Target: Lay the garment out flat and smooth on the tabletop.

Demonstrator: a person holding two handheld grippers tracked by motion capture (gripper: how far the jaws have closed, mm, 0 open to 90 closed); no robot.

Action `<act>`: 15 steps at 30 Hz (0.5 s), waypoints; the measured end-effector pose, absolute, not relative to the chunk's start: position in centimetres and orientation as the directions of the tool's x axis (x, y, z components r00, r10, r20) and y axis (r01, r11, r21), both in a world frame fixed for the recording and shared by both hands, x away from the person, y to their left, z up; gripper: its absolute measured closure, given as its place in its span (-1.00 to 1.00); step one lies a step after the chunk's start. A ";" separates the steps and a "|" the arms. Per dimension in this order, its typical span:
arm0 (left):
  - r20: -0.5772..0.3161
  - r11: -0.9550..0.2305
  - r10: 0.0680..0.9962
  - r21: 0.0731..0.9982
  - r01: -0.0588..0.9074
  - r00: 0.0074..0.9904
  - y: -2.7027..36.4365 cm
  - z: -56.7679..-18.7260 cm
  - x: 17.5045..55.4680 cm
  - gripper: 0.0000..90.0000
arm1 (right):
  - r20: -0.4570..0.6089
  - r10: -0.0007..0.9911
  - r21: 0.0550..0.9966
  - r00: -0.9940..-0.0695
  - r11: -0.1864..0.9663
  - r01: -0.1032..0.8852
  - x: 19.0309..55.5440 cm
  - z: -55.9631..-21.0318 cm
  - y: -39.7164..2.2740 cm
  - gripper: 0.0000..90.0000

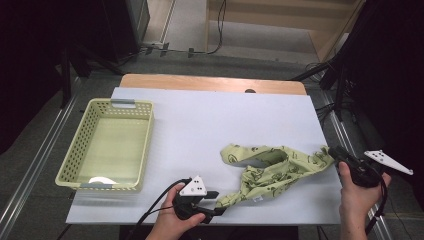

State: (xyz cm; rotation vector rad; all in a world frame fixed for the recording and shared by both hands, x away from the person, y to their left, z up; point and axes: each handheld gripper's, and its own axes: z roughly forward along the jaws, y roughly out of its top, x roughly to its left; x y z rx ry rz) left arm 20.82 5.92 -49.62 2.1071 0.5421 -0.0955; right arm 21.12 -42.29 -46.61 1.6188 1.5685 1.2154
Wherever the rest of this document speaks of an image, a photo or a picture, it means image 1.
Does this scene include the person's right hand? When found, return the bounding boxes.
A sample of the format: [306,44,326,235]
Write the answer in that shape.
[337,161,392,218]

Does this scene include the dark cabinet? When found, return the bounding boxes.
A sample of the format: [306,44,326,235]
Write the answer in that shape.
[99,0,151,64]

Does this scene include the white board sheet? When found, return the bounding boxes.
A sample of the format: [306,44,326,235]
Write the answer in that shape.
[65,87,355,225]

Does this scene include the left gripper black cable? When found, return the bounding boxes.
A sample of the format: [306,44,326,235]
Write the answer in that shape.
[128,178,193,240]

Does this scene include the light wooden shelf unit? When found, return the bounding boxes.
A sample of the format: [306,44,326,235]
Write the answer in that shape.
[204,0,368,63]

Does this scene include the black metal stand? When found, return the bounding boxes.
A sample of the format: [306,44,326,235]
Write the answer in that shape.
[289,49,355,123]
[59,43,125,110]

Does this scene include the bundle of black floor cables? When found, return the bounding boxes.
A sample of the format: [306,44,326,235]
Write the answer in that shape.
[314,101,338,128]

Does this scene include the person's left hand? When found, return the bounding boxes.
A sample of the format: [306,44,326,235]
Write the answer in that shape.
[145,182,207,240]

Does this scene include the black floor cable connectors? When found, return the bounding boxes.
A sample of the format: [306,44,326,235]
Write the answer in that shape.
[139,41,196,59]

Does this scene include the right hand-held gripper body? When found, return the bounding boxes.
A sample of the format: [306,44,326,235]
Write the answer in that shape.
[337,149,415,189]

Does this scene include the aluminium floor rail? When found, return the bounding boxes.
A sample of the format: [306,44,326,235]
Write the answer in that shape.
[0,78,83,232]
[321,91,393,240]

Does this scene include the green printed baby romper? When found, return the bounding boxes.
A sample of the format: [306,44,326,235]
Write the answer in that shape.
[215,143,335,209]

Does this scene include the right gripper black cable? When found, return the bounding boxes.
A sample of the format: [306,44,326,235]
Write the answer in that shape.
[364,176,390,236]

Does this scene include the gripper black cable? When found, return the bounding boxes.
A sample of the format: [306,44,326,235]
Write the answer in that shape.
[364,176,390,236]
[128,178,193,240]

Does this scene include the black hanging cable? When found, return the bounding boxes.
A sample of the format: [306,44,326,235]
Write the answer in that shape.
[205,0,228,56]

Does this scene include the pale green plastic basket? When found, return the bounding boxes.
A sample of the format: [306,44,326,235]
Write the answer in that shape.
[54,98,155,194]

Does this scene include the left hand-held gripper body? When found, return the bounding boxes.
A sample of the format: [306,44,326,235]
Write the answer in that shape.
[171,175,216,225]

